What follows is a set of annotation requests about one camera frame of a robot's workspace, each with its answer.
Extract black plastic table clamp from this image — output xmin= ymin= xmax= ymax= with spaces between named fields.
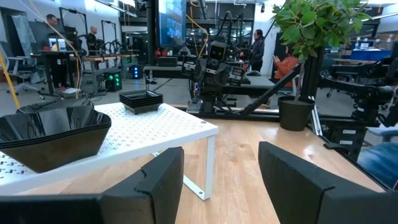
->
xmin=323 ymin=141 xmax=346 ymax=154

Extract green potted plant black pot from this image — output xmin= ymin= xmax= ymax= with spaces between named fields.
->
xmin=271 ymin=0 xmax=373 ymax=132

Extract large display screen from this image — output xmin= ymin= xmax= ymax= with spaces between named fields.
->
xmin=158 ymin=0 xmax=187 ymax=47

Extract dark grey table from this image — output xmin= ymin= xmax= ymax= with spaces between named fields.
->
xmin=142 ymin=64 xmax=276 ymax=97

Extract white office chair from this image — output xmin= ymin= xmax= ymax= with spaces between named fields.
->
xmin=6 ymin=55 xmax=44 ymax=96

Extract thick yellow hanging cable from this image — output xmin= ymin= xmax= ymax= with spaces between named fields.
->
xmin=0 ymin=51 xmax=22 ymax=110

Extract blue table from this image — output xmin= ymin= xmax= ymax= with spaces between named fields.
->
xmin=349 ymin=48 xmax=394 ymax=62

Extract grey panel board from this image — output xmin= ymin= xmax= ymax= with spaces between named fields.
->
xmin=12 ymin=15 xmax=38 ymax=57

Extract black small square mini plate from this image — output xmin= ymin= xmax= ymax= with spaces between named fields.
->
xmin=119 ymin=97 xmax=164 ymax=106
xmin=119 ymin=101 xmax=164 ymax=115
xmin=119 ymin=99 xmax=164 ymax=108
xmin=119 ymin=90 xmax=164 ymax=101
xmin=119 ymin=95 xmax=164 ymax=104

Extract black right arm cable loop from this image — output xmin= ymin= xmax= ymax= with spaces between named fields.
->
xmin=215 ymin=11 xmax=239 ymax=47

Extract wooden bench table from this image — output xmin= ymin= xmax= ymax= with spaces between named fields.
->
xmin=82 ymin=53 xmax=141 ymax=82

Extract black display column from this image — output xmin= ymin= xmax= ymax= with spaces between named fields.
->
xmin=146 ymin=0 xmax=160 ymax=65

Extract silver metal bracket strip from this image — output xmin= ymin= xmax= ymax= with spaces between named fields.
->
xmin=310 ymin=104 xmax=320 ymax=138

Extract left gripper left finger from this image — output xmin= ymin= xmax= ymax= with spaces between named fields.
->
xmin=0 ymin=146 xmax=185 ymax=224

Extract black equipment box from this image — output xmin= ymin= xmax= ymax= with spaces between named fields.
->
xmin=157 ymin=56 xmax=178 ymax=68

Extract black computer green lights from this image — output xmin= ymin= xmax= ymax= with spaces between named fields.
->
xmin=104 ymin=68 xmax=123 ymax=93

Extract person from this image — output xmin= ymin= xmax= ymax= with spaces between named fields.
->
xmin=45 ymin=14 xmax=62 ymax=35
xmin=273 ymin=46 xmax=300 ymax=88
xmin=86 ymin=26 xmax=100 ymax=54
xmin=357 ymin=126 xmax=398 ymax=188
xmin=250 ymin=29 xmax=266 ymax=73

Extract white perforated metal shelf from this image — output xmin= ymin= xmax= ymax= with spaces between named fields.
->
xmin=0 ymin=101 xmax=220 ymax=202

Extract black controller box white labels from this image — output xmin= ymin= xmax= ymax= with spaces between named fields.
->
xmin=320 ymin=126 xmax=369 ymax=162

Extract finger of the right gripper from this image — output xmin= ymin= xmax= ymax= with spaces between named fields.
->
xmin=229 ymin=65 xmax=247 ymax=87
xmin=181 ymin=55 xmax=203 ymax=77

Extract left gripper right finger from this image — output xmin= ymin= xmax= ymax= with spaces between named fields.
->
xmin=257 ymin=141 xmax=398 ymax=224

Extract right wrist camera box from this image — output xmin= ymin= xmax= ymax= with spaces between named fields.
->
xmin=207 ymin=40 xmax=228 ymax=62

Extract black standing desk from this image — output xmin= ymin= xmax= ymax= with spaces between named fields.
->
xmin=30 ymin=49 xmax=83 ymax=96

